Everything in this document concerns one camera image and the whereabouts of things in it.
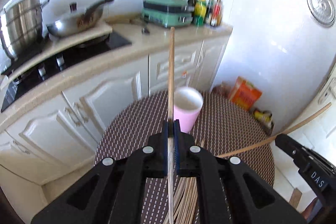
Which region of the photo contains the chopstick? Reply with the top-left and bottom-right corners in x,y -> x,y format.
218,102 -> 332,158
167,27 -> 175,223

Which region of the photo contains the brown dotted table mat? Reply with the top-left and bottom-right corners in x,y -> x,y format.
94,90 -> 274,223

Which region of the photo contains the bag with yellow items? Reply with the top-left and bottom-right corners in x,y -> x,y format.
252,108 -> 274,136

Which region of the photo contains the orange rice bag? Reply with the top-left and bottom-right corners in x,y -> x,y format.
228,76 -> 262,111

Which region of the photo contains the pink cup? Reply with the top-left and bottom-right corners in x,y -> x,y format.
174,86 -> 203,133

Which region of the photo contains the black induction cooktop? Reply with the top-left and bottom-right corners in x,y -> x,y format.
1,32 -> 131,112

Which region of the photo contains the beige cutting board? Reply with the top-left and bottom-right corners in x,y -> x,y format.
5,21 -> 113,81

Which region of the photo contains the round steel steamer plate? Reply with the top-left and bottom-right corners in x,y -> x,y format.
306,0 -> 335,28

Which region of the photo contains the steel wok with lid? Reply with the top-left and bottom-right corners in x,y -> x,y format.
46,0 -> 114,38

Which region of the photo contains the red sauce bottle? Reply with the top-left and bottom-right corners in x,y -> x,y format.
210,0 -> 223,27

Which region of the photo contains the dark soy sauce bottle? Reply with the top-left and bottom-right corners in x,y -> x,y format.
205,0 -> 214,26

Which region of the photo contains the yellow green bottle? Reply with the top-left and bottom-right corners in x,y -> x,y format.
194,0 -> 207,26

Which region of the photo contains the green electric grill appliance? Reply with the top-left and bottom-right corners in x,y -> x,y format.
141,0 -> 193,28

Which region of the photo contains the stainless steel stock pot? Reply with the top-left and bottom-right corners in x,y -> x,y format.
1,0 -> 50,60

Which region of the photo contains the dark olive oil bottle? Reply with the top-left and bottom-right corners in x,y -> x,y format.
187,0 -> 197,20

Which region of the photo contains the silver door handle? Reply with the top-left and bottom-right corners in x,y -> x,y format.
318,83 -> 335,105

